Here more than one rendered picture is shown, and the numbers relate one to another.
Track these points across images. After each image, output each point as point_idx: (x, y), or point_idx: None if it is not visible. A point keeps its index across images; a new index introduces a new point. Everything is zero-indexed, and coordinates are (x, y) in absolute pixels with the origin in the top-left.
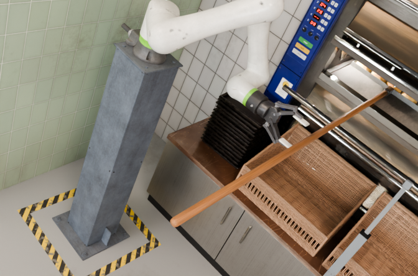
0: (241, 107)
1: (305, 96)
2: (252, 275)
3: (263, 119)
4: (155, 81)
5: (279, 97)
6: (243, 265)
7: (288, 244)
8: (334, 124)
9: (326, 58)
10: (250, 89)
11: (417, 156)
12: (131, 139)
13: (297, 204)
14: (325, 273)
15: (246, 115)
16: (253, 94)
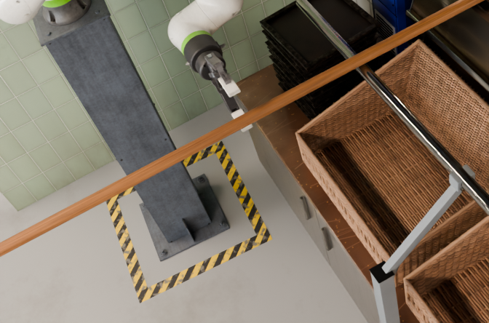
0: (294, 35)
1: None
2: (359, 300)
3: (325, 51)
4: (78, 46)
5: None
6: (348, 282)
7: (357, 264)
8: (335, 70)
9: None
10: (186, 36)
11: None
12: (112, 119)
13: (413, 189)
14: (405, 318)
15: (289, 51)
16: (187, 45)
